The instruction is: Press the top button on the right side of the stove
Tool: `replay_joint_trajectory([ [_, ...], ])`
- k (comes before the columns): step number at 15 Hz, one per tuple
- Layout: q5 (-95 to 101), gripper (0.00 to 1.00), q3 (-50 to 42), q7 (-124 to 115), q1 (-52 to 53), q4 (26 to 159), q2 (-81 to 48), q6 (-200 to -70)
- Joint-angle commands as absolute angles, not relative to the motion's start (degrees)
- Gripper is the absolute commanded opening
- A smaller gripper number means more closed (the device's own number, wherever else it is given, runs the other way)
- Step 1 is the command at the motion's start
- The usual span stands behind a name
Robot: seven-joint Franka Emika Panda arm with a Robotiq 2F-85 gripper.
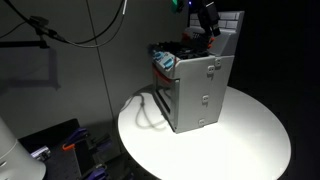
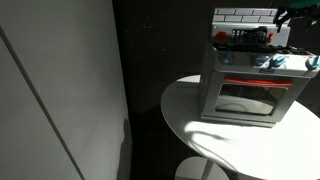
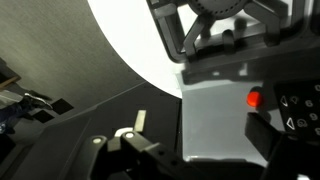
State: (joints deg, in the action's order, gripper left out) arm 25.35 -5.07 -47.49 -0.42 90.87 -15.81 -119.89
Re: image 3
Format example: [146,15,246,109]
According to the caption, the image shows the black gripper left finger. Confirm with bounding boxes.
[78,131,208,180]

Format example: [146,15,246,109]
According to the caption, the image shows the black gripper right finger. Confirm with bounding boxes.
[244,111,320,180]

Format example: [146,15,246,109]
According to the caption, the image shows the black stove keypad panel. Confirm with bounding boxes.
[273,79,320,143]

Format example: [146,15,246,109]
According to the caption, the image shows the small red stove button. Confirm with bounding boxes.
[246,91,265,108]

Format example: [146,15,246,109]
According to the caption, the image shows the gray toy stove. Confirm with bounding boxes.
[145,0,320,168]

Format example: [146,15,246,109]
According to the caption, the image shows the pale tape strip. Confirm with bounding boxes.
[133,109,148,133]

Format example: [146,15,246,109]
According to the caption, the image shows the round white table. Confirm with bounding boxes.
[87,0,184,100]

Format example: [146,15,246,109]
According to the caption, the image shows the gray sneaker shoe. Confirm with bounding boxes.
[20,92,54,111]

